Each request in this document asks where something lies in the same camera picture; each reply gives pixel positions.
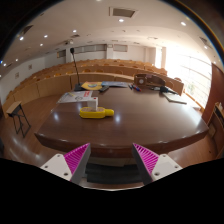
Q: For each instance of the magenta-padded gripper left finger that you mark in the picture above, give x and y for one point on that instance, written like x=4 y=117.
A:
x=77 y=159

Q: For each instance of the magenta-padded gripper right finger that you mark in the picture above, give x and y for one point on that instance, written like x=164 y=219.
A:
x=146 y=160

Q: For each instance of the white and red poster sheet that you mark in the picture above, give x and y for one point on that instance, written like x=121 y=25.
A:
x=75 y=96

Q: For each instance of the grey notebook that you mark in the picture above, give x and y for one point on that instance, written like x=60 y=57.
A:
x=175 y=98

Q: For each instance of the black gooseneck microphone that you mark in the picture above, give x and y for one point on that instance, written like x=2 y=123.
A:
x=78 y=87

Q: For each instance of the red marker pen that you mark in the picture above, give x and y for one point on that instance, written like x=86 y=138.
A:
x=136 y=88

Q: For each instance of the black handheld device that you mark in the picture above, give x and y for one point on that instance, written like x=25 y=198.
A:
x=164 y=89

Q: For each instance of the blue marker pen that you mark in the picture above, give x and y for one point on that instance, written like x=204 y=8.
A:
x=130 y=87

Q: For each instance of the black remote control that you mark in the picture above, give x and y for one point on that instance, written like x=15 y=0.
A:
x=104 y=89

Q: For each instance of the wooden shelf unit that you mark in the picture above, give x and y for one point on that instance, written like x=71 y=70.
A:
x=218 y=126

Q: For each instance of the rows of wooden lecture seats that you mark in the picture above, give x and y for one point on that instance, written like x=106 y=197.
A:
x=50 y=85

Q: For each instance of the wooden desk organizer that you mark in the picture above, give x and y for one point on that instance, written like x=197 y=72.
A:
x=146 y=80

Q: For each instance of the small folding side desk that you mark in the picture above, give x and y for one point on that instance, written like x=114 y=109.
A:
x=15 y=108

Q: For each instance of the blue booklet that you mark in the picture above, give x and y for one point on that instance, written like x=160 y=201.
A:
x=115 y=84

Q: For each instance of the large bright window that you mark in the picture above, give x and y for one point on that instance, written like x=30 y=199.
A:
x=190 y=76

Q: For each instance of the ceiling projector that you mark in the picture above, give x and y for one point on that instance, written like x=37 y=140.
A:
x=70 y=42

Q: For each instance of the small ceiling air vent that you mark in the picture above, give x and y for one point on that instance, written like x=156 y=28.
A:
x=204 y=40

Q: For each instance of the ceiling spot lights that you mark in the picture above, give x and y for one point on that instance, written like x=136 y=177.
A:
x=121 y=20

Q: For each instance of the large ceiling air vent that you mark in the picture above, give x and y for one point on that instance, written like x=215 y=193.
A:
x=123 y=12

